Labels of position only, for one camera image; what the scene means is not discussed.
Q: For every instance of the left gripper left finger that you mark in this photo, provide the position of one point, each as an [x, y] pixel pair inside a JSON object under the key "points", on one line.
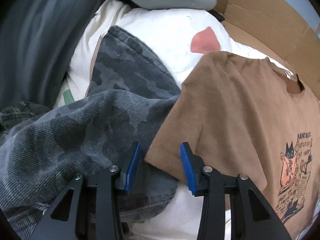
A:
{"points": [[87, 207]]}

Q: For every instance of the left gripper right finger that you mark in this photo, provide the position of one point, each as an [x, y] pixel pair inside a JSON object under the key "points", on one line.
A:
{"points": [[252, 217]]}

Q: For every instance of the brown graphic t-shirt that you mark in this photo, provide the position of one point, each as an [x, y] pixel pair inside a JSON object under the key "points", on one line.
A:
{"points": [[245, 116]]}

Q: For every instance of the grey camouflage jacket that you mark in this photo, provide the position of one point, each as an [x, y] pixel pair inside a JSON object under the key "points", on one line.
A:
{"points": [[130, 95]]}

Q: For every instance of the dark green pillow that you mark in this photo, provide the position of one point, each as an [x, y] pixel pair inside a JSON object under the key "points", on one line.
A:
{"points": [[38, 39]]}

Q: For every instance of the cream bear print bedsheet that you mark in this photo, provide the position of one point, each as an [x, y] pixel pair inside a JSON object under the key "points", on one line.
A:
{"points": [[180, 38]]}

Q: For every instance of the brown cardboard sheet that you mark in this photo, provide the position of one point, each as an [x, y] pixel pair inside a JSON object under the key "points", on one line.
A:
{"points": [[276, 29]]}

